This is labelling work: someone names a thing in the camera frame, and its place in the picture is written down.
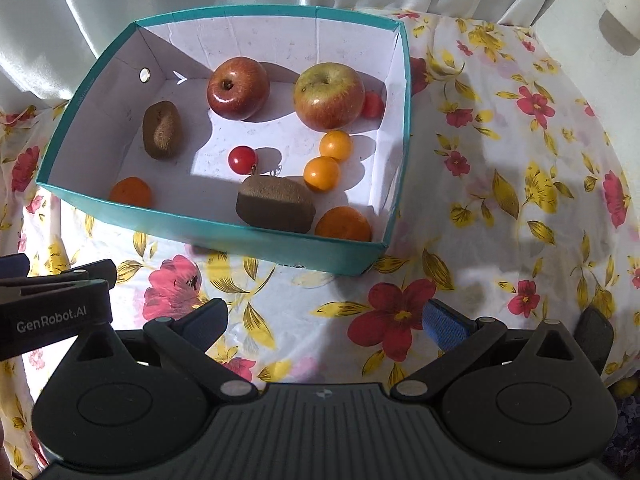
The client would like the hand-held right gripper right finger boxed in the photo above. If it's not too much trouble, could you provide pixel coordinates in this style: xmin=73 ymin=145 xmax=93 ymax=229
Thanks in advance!
xmin=391 ymin=299 xmax=576 ymax=403

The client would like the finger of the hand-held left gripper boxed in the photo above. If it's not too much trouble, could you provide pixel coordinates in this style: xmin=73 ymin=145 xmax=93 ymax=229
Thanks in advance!
xmin=0 ymin=253 xmax=30 ymax=279
xmin=0 ymin=258 xmax=117 ymax=289

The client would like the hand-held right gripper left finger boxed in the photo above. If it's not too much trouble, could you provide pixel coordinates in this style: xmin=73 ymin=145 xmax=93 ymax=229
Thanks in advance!
xmin=65 ymin=299 xmax=258 ymax=403

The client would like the small tangerine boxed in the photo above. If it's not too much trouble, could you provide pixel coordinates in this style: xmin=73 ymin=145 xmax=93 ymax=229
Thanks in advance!
xmin=108 ymin=176 xmax=153 ymax=209

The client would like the teal cardboard box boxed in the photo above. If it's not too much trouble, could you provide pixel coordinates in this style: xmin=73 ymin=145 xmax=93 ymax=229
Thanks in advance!
xmin=35 ymin=5 xmax=413 ymax=277

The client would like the brown kiwi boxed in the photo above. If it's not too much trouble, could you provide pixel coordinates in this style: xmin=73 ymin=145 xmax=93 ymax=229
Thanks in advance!
xmin=236 ymin=175 xmax=316 ymax=234
xmin=142 ymin=100 xmax=182 ymax=161

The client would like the large tangerine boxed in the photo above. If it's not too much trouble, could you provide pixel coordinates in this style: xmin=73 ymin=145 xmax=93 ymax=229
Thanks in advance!
xmin=314 ymin=206 xmax=373 ymax=243

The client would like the red cherry tomato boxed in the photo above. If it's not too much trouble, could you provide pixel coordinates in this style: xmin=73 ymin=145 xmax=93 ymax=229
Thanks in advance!
xmin=228 ymin=145 xmax=259 ymax=174
xmin=361 ymin=91 xmax=385 ymax=120

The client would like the yellow cherry tomato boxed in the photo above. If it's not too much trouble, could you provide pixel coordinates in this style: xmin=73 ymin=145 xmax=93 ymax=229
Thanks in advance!
xmin=303 ymin=156 xmax=341 ymax=193
xmin=319 ymin=130 xmax=353 ymax=163

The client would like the red apple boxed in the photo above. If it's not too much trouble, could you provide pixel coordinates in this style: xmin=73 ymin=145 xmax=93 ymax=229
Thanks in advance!
xmin=207 ymin=56 xmax=271 ymax=122

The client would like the green-red apple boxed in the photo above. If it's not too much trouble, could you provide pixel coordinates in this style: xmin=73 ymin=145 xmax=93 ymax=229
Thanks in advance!
xmin=293 ymin=62 xmax=366 ymax=131

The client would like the floral printed cloth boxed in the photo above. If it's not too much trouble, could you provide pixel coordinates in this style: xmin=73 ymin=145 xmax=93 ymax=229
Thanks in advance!
xmin=0 ymin=7 xmax=640 ymax=480

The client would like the dark patterned cloth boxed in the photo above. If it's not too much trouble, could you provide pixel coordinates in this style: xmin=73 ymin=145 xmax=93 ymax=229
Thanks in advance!
xmin=600 ymin=375 xmax=640 ymax=480

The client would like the white furniture panel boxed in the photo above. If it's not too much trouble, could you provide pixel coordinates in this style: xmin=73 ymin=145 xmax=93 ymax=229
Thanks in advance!
xmin=495 ymin=0 xmax=640 ymax=126

